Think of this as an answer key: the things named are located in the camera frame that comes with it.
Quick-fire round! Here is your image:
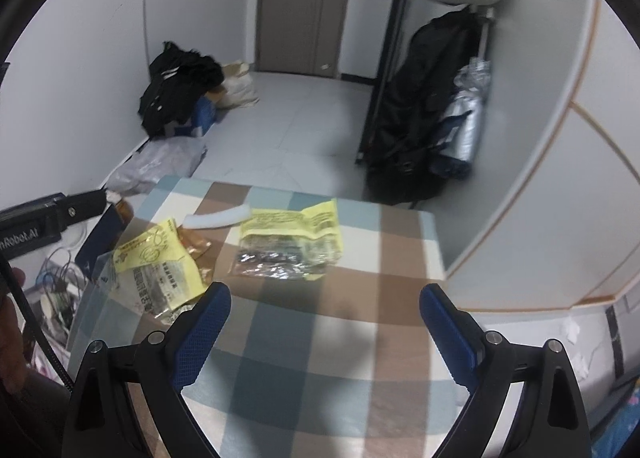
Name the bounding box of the grey plastic mailer bag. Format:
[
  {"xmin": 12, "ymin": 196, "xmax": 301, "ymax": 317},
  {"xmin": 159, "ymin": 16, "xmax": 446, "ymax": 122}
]
[{"xmin": 106, "ymin": 138, "xmax": 208, "ymax": 196}]

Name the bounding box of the yellow packet with clear window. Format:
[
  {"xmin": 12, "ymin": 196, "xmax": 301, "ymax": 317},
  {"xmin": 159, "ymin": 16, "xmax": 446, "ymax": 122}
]
[{"xmin": 231, "ymin": 198, "xmax": 346, "ymax": 282}]

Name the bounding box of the white cabinet with gold trim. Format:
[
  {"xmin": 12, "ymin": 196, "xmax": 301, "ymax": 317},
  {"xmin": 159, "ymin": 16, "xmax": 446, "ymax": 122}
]
[{"xmin": 442, "ymin": 0, "xmax": 640, "ymax": 313}]

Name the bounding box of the checked tablecloth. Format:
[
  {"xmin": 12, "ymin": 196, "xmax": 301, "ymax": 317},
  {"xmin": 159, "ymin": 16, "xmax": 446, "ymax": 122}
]
[{"xmin": 65, "ymin": 175, "xmax": 481, "ymax": 458}]

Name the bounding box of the black hanging coat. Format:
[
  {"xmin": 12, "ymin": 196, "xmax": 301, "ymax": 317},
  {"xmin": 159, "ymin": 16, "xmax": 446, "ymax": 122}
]
[{"xmin": 362, "ymin": 8, "xmax": 483, "ymax": 206}]

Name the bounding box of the brown sachet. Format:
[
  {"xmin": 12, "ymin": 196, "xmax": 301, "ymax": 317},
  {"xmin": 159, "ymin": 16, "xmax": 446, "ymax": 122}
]
[{"xmin": 172, "ymin": 225, "xmax": 213, "ymax": 269}]

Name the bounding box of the blue patterned cloth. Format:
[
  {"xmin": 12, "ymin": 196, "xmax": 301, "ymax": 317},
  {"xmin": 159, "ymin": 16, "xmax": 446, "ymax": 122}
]
[{"xmin": 590, "ymin": 373, "xmax": 640, "ymax": 458}]

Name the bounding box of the tangle of cables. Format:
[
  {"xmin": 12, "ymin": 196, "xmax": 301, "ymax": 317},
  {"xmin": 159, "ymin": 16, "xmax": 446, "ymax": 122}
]
[{"xmin": 35, "ymin": 245, "xmax": 88, "ymax": 334}]

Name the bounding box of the black cable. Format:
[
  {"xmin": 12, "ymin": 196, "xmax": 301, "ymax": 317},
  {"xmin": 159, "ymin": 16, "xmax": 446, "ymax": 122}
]
[{"xmin": 0, "ymin": 258, "xmax": 73, "ymax": 391}]

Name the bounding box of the clear plastic wrapper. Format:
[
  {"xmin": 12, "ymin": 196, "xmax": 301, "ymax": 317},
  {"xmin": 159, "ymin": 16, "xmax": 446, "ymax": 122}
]
[{"xmin": 92, "ymin": 253, "xmax": 123, "ymax": 299}]

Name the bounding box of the grey-brown room door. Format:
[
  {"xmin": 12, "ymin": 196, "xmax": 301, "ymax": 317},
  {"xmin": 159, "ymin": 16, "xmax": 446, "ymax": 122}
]
[{"xmin": 256, "ymin": 0, "xmax": 351, "ymax": 75}]

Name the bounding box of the person's left hand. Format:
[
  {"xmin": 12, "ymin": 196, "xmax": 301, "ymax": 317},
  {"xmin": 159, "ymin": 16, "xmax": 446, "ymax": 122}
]
[{"xmin": 0, "ymin": 267, "xmax": 31, "ymax": 394}]

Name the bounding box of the dark blue flat box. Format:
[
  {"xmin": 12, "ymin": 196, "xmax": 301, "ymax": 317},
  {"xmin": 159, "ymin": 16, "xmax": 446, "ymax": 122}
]
[{"xmin": 76, "ymin": 200, "xmax": 133, "ymax": 279}]

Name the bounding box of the pile of black clothes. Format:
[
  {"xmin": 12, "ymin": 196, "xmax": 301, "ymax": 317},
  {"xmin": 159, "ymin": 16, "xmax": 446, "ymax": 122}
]
[{"xmin": 138, "ymin": 40, "xmax": 224, "ymax": 136}]

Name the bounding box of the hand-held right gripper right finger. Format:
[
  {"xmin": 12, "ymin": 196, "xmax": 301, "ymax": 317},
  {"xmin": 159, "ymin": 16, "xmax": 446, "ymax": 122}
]
[{"xmin": 419, "ymin": 283, "xmax": 586, "ymax": 458}]

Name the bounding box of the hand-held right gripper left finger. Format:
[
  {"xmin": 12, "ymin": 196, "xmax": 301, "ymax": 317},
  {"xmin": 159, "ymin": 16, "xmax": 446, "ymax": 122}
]
[{"xmin": 62, "ymin": 282, "xmax": 232, "ymax": 458}]

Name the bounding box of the white side table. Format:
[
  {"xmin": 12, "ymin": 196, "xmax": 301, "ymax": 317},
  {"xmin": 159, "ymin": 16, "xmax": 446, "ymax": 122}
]
[{"xmin": 30, "ymin": 218, "xmax": 101, "ymax": 354}]

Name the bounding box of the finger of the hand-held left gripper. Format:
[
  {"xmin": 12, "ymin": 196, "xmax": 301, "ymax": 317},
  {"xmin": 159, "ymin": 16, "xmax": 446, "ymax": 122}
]
[{"xmin": 59, "ymin": 189, "xmax": 108, "ymax": 228}]

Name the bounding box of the white foam strip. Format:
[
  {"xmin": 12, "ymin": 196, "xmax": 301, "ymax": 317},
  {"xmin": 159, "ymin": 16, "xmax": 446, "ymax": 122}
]
[{"xmin": 181, "ymin": 203, "xmax": 253, "ymax": 229}]

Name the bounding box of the large yellow printed packet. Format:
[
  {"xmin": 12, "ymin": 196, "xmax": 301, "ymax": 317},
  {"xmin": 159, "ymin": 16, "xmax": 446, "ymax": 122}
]
[{"xmin": 97, "ymin": 219, "xmax": 211, "ymax": 323}]

